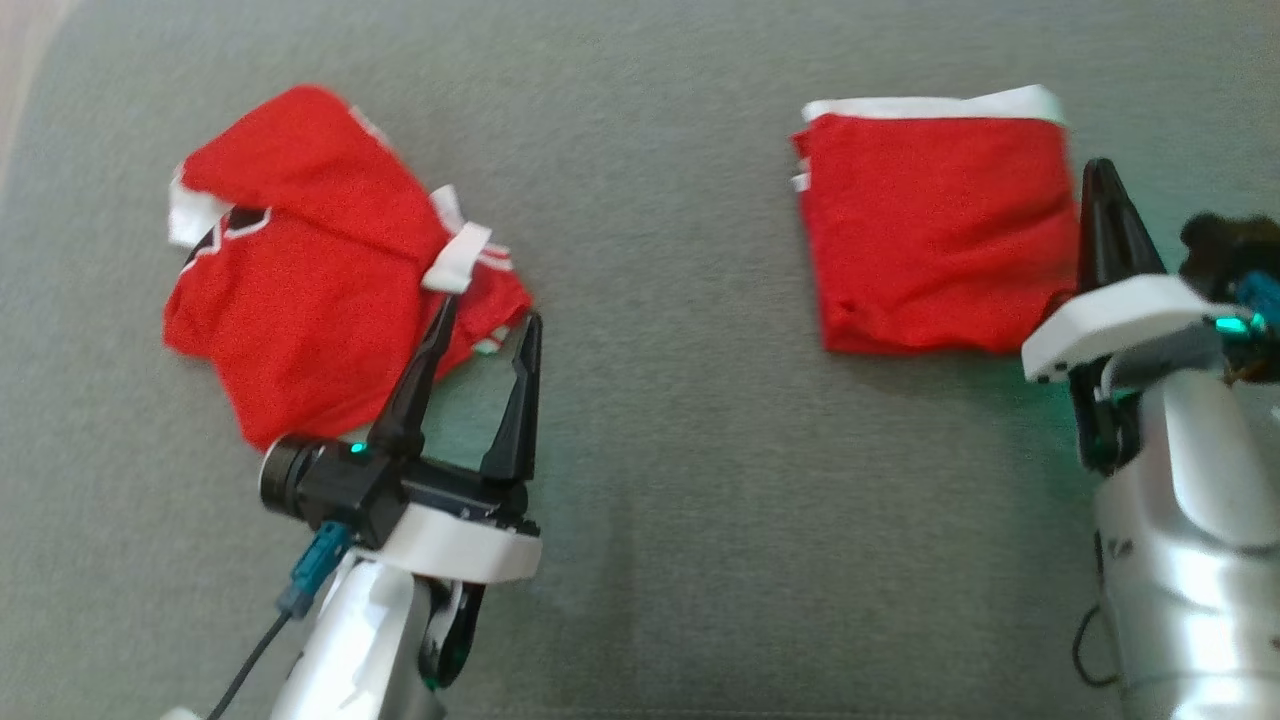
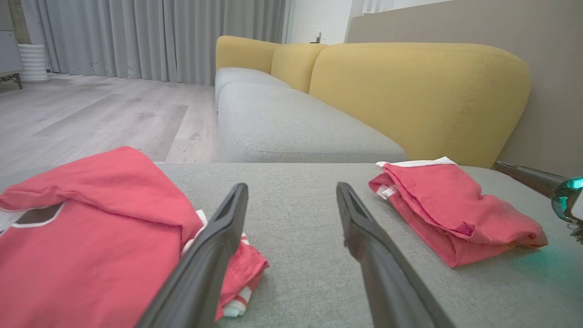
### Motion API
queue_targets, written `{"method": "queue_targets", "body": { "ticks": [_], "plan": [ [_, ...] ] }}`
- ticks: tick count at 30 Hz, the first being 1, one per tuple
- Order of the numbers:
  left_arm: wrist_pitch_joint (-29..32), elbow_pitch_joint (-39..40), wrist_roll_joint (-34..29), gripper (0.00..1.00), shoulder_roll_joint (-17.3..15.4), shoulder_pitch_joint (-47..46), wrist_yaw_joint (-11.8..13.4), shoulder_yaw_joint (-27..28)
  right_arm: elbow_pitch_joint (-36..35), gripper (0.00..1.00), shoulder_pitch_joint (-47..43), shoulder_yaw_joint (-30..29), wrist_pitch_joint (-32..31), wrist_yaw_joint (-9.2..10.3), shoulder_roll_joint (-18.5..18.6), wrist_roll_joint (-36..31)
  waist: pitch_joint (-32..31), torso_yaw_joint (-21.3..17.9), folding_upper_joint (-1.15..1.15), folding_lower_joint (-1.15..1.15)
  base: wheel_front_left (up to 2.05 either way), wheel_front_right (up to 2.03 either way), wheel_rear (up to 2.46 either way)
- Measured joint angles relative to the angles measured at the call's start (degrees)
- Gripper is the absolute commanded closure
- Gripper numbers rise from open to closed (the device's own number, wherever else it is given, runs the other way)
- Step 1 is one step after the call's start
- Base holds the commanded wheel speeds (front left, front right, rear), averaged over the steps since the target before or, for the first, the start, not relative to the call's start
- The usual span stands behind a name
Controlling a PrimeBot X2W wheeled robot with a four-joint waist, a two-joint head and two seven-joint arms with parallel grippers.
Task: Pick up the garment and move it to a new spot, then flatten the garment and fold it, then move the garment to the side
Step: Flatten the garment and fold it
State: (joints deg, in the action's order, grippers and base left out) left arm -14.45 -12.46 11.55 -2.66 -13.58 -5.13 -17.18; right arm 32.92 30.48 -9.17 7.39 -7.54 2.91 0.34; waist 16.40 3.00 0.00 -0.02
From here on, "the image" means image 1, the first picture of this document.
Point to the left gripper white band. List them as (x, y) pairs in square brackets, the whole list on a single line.
[(460, 540)]

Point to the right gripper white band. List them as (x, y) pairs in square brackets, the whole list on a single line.
[(1120, 320)]

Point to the red shorts with white stripe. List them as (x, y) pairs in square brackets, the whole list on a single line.
[(930, 230)]

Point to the red basketball jersey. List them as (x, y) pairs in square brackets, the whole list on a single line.
[(310, 310)]

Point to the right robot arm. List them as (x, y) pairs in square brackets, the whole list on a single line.
[(1200, 560)]

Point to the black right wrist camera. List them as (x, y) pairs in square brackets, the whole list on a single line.
[(1235, 245)]

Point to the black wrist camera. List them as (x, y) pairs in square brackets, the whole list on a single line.
[(1235, 245), (330, 485)]

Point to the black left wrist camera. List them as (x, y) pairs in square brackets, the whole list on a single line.
[(330, 485)]

